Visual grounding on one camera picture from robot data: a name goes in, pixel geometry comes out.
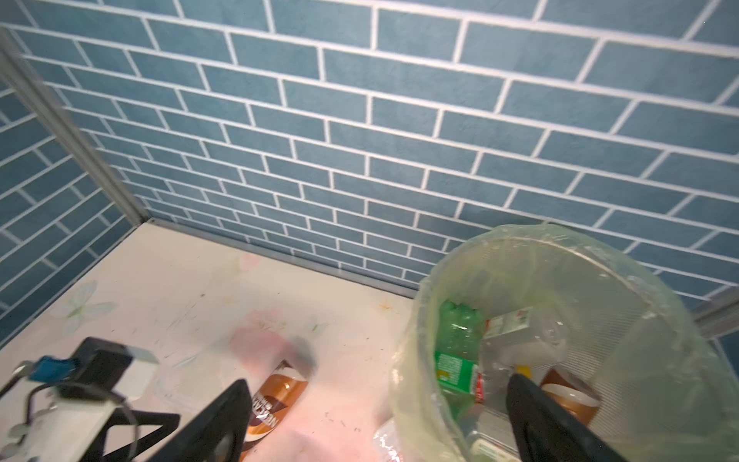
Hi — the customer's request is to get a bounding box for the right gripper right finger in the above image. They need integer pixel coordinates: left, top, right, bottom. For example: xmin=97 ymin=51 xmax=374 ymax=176
xmin=506 ymin=373 xmax=625 ymax=462

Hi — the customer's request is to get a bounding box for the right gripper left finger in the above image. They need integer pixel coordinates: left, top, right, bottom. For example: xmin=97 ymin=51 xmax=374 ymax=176
xmin=149 ymin=379 xmax=252 ymax=462

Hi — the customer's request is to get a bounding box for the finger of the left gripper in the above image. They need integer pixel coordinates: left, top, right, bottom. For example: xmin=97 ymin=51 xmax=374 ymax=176
xmin=81 ymin=410 xmax=181 ymax=462

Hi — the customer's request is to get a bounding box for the brown coffee bottle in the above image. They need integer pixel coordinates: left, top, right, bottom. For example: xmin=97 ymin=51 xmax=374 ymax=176
xmin=240 ymin=360 xmax=310 ymax=461
xmin=540 ymin=366 xmax=602 ymax=425

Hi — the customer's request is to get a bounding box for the clear square white-label bottle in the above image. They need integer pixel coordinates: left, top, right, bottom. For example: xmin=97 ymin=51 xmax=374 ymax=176
xmin=479 ymin=306 xmax=571 ymax=377

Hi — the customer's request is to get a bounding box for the green Sprite bottle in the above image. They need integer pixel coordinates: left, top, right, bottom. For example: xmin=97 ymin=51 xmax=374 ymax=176
xmin=435 ymin=300 xmax=486 ymax=422

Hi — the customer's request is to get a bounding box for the green plastic bin liner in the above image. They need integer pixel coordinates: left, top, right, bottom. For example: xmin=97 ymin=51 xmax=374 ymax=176
xmin=391 ymin=225 xmax=738 ymax=461

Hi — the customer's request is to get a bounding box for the pink label red cap bottle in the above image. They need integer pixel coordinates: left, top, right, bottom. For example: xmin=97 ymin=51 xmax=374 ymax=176
xmin=373 ymin=418 xmax=404 ymax=462

